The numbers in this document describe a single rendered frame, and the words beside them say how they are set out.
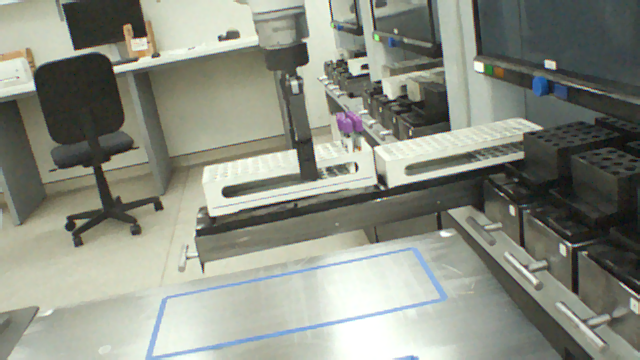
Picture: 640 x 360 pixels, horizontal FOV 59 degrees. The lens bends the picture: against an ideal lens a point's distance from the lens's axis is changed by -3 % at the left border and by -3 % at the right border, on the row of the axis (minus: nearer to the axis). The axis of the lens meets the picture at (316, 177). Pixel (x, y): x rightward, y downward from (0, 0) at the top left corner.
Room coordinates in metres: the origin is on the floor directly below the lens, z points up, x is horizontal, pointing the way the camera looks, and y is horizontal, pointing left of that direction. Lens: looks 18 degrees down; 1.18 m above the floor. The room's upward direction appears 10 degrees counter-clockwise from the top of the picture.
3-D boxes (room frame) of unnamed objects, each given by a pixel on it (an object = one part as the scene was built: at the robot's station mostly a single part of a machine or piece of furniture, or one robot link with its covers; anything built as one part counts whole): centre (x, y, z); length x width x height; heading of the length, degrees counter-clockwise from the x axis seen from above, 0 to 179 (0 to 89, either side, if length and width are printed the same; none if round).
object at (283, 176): (1.00, 0.05, 0.86); 0.30 x 0.10 x 0.06; 95
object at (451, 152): (1.03, -0.27, 0.83); 0.30 x 0.10 x 0.06; 95
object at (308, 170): (0.95, 0.01, 0.90); 0.03 x 0.01 x 0.07; 95
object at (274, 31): (1.01, 0.01, 1.12); 0.09 x 0.09 x 0.06
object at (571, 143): (0.89, -0.40, 0.85); 0.12 x 0.02 x 0.06; 5
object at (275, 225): (1.02, -0.09, 0.78); 0.73 x 0.14 x 0.09; 95
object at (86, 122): (3.37, 1.26, 0.52); 0.64 x 0.60 x 1.05; 25
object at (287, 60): (1.01, 0.01, 1.04); 0.08 x 0.07 x 0.09; 5
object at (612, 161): (0.74, -0.41, 0.85); 0.12 x 0.02 x 0.06; 4
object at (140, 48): (4.28, 1.06, 1.02); 0.22 x 0.17 x 0.24; 5
